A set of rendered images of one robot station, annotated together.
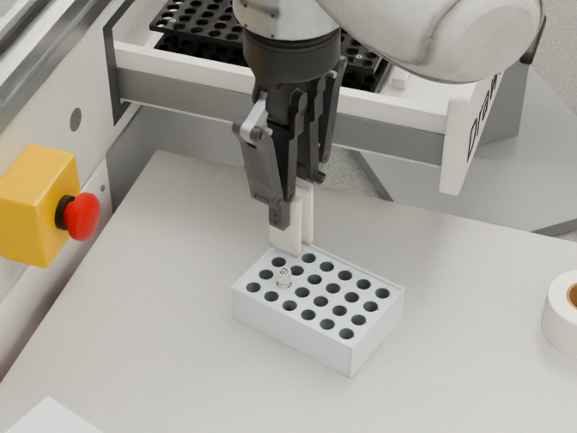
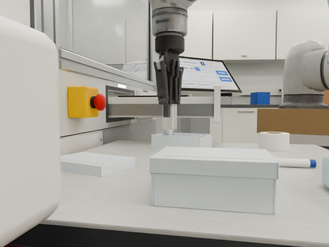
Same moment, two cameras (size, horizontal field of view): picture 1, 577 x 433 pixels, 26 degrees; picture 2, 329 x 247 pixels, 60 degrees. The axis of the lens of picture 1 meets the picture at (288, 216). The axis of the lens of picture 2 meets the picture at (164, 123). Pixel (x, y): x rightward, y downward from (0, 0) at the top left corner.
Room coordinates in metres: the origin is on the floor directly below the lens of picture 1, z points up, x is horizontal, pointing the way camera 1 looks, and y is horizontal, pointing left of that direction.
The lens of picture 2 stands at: (0.08, 0.11, 0.86)
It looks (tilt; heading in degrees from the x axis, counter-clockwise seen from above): 3 degrees down; 352
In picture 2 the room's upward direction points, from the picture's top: straight up
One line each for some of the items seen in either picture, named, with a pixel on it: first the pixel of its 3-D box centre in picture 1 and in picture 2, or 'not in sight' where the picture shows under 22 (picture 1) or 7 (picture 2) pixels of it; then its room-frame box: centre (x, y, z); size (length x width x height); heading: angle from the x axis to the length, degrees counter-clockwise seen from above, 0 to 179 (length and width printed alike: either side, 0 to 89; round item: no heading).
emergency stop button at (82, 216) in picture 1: (77, 215); (98, 102); (0.76, 0.17, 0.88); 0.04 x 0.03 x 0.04; 161
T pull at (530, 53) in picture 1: (520, 36); (225, 94); (0.98, -0.22, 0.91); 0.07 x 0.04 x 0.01; 161
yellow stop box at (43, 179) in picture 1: (41, 206); (84, 102); (0.77, 0.20, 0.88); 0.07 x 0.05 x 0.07; 161
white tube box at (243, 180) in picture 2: not in sight; (212, 175); (0.39, 0.01, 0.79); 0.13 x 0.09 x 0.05; 70
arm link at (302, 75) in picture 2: not in sight; (306, 68); (1.18, -0.64, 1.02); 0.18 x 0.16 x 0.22; 29
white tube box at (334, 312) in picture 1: (317, 302); (181, 142); (0.75, -0.03, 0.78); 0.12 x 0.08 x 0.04; 55
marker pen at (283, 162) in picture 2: not in sight; (272, 161); (0.54, -0.14, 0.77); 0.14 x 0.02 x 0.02; 71
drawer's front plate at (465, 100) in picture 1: (488, 59); (217, 104); (0.98, -0.19, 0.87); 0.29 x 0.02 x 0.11; 161
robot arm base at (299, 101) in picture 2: not in sight; (302, 102); (1.21, -0.64, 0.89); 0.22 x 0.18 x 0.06; 148
